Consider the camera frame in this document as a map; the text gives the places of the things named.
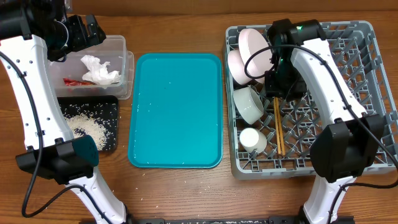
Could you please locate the pile of rice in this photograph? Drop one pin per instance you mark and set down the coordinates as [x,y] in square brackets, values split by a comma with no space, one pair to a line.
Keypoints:
[82,124]

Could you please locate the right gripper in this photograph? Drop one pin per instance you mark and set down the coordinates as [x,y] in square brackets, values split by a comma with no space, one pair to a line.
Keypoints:
[298,93]

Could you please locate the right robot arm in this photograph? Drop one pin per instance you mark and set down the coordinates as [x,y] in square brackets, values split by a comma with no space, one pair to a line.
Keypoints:
[350,138]

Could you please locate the grey shallow bowl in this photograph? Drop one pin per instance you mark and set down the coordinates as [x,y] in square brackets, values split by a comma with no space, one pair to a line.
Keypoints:
[248,104]

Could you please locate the white paper cup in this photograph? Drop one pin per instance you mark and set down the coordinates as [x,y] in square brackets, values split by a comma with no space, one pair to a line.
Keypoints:
[253,140]

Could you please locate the clear plastic bin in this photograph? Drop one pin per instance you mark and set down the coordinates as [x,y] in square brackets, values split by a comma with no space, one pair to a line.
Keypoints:
[113,50]

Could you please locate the large white plate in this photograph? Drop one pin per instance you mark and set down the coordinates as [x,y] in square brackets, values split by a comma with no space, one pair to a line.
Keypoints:
[250,41]

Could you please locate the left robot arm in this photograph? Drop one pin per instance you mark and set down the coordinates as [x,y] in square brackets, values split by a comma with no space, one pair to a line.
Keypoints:
[33,34]

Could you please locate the teal serving tray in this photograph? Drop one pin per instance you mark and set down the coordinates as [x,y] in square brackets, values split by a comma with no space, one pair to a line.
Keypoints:
[177,112]

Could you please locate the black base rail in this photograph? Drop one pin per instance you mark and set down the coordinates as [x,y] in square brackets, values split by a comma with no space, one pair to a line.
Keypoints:
[270,220]

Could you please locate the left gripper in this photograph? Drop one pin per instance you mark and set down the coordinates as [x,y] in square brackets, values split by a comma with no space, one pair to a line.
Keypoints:
[83,40]

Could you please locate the red snack wrapper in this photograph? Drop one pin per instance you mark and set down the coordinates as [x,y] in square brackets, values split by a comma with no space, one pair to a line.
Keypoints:
[70,82]

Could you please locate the grey dishwasher rack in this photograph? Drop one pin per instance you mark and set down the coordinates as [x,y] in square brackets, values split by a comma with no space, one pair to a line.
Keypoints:
[354,49]

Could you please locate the wooden chopstick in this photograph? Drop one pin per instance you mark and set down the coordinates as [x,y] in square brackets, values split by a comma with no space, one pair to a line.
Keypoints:
[276,127]
[279,127]

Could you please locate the white tissue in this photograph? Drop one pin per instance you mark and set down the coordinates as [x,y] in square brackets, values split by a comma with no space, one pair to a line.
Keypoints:
[98,73]

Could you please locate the white bowl with rice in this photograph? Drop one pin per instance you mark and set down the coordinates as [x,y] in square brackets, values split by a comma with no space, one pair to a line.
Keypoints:
[236,68]

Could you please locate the black plastic tray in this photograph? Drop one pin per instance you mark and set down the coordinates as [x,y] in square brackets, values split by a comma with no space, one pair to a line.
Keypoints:
[96,116]

